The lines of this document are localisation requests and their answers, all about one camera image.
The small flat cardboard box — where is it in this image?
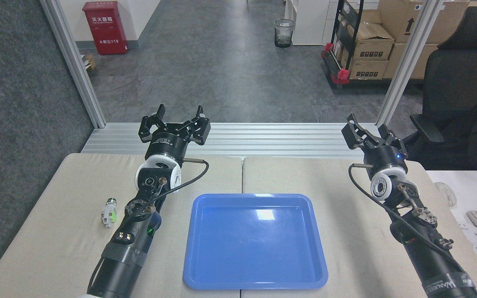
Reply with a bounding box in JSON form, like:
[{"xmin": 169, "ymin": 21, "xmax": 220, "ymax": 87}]
[{"xmin": 348, "ymin": 60, "xmax": 388, "ymax": 80}]

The white power strip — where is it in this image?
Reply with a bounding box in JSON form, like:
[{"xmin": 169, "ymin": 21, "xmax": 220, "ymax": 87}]
[{"xmin": 458, "ymin": 221, "xmax": 477, "ymax": 260}]

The white green switch part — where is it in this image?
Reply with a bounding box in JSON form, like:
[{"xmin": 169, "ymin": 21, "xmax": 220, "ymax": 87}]
[{"xmin": 101, "ymin": 198, "xmax": 118, "ymax": 228}]

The black mesh trash bin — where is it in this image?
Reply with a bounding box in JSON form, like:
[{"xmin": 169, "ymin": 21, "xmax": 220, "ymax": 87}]
[{"xmin": 274, "ymin": 19, "xmax": 295, "ymax": 48}]

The black office chair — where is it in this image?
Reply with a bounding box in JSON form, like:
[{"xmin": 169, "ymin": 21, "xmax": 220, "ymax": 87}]
[{"xmin": 404, "ymin": 6, "xmax": 477, "ymax": 180}]

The blue plastic tray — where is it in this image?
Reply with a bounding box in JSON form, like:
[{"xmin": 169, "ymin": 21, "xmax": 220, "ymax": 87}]
[{"xmin": 183, "ymin": 193, "xmax": 329, "ymax": 289}]

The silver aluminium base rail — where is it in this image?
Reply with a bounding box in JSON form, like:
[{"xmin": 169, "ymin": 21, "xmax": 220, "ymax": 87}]
[{"xmin": 81, "ymin": 122, "xmax": 382, "ymax": 159}]

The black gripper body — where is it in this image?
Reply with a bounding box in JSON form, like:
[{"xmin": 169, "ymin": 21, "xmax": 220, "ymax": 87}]
[
  {"xmin": 147, "ymin": 132, "xmax": 190, "ymax": 161},
  {"xmin": 365, "ymin": 145, "xmax": 409, "ymax": 176}
]

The black red storage cart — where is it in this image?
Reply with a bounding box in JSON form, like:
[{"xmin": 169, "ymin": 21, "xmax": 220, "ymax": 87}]
[{"xmin": 320, "ymin": 0, "xmax": 392, "ymax": 89}]

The cardboard box with open flap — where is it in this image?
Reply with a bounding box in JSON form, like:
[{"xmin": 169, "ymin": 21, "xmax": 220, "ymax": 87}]
[{"xmin": 347, "ymin": 23, "xmax": 395, "ymax": 62}]

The large cardboard box with arrow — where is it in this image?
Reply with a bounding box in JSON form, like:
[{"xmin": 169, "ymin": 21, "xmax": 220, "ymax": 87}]
[{"xmin": 378, "ymin": 0, "xmax": 470, "ymax": 44}]

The small cardboard scrap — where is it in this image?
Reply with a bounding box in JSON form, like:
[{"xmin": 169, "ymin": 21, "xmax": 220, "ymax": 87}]
[{"xmin": 81, "ymin": 54, "xmax": 97, "ymax": 72}]

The white computer mouse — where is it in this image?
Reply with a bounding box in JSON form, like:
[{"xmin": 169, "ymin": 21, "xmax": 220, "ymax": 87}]
[{"xmin": 434, "ymin": 182, "xmax": 458, "ymax": 207}]

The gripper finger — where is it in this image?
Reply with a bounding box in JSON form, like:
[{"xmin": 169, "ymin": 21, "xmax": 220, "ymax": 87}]
[
  {"xmin": 342, "ymin": 114, "xmax": 382, "ymax": 150},
  {"xmin": 176, "ymin": 106, "xmax": 211, "ymax": 145},
  {"xmin": 138, "ymin": 104, "xmax": 176, "ymax": 143},
  {"xmin": 378, "ymin": 123, "xmax": 408, "ymax": 158}
]

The plain brown cardboard box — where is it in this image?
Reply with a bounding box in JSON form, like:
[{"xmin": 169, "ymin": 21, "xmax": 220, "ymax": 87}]
[{"xmin": 383, "ymin": 43, "xmax": 438, "ymax": 79}]

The silver aluminium frame post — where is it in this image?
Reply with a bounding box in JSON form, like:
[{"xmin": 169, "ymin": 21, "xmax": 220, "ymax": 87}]
[
  {"xmin": 376, "ymin": 0, "xmax": 445, "ymax": 127},
  {"xmin": 40, "ymin": 0, "xmax": 106, "ymax": 129}
]

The red fire extinguisher box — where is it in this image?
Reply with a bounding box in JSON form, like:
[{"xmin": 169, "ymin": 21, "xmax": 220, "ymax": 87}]
[{"xmin": 82, "ymin": 1, "xmax": 129, "ymax": 55}]

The white cabinet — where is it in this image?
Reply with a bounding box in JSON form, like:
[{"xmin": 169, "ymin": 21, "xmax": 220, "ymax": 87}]
[{"xmin": 284, "ymin": 0, "xmax": 343, "ymax": 46}]

